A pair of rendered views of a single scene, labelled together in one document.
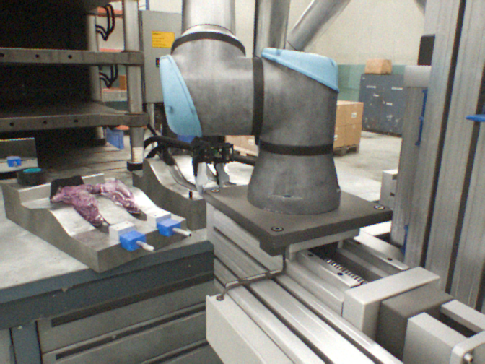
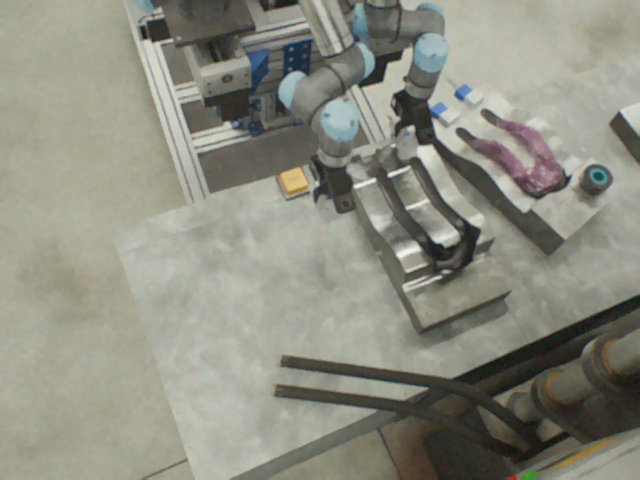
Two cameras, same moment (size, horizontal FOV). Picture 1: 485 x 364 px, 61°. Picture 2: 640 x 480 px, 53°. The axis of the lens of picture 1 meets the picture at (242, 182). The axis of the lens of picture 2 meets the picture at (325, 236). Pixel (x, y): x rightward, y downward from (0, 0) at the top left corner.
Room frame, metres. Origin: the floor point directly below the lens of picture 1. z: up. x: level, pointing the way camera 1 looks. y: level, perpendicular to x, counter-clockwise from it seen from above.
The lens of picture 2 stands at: (2.15, -0.08, 2.34)
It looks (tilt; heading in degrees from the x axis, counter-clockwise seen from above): 64 degrees down; 180
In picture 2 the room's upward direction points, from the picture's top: 10 degrees clockwise
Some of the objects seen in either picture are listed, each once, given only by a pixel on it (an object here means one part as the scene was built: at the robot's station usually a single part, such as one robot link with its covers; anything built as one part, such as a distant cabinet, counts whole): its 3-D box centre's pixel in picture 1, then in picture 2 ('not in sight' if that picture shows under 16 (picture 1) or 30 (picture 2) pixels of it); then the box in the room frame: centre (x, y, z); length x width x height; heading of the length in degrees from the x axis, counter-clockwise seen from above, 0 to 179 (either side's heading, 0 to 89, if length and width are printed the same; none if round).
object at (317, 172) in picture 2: not in sight; (330, 166); (1.35, -0.10, 1.09); 0.09 x 0.08 x 0.12; 33
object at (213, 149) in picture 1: (213, 141); (412, 101); (1.09, 0.08, 1.05); 0.09 x 0.08 x 0.12; 33
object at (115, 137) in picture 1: (93, 140); not in sight; (4.76, 1.76, 0.36); 0.62 x 0.44 x 0.22; 123
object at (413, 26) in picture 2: not in sight; (421, 27); (1.00, 0.06, 1.21); 0.11 x 0.11 x 0.08; 4
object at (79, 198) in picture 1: (92, 193); (521, 152); (1.07, 0.41, 0.90); 0.26 x 0.18 x 0.08; 50
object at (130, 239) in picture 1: (135, 241); (461, 91); (0.86, 0.24, 0.86); 0.13 x 0.05 x 0.05; 50
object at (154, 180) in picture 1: (193, 180); (423, 224); (1.34, 0.17, 0.87); 0.50 x 0.26 x 0.14; 33
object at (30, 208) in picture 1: (90, 209); (518, 160); (1.07, 0.42, 0.86); 0.50 x 0.26 x 0.11; 50
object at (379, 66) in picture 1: (378, 66); not in sight; (8.26, -2.59, 1.26); 0.42 x 0.33 x 0.29; 33
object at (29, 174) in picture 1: (32, 175); (595, 179); (1.14, 0.61, 0.93); 0.08 x 0.08 x 0.04
